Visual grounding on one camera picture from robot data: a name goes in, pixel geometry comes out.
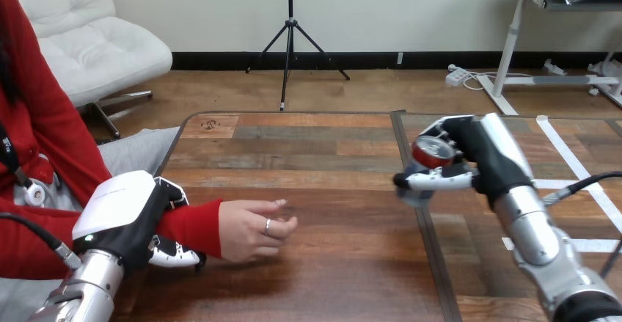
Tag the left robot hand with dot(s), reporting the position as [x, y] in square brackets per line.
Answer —
[124, 213]

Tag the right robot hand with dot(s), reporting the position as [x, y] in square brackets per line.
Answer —
[491, 159]

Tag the person's hand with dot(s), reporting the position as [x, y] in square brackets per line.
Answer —
[250, 230]

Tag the red and white drink can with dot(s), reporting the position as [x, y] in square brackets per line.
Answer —
[427, 159]

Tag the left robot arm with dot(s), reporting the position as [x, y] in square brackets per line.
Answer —
[80, 290]

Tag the person's forearm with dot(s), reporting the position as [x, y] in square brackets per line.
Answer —
[194, 227]

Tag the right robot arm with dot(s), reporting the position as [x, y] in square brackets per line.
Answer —
[544, 252]

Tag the person's body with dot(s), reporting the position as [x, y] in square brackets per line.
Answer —
[44, 140]

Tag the white power strip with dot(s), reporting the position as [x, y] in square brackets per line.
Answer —
[457, 76]

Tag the white desk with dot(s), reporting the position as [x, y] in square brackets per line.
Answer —
[544, 28]

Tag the white cushioned chair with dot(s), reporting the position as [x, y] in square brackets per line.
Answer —
[87, 38]

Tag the black tripod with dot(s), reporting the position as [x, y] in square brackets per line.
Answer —
[290, 33]

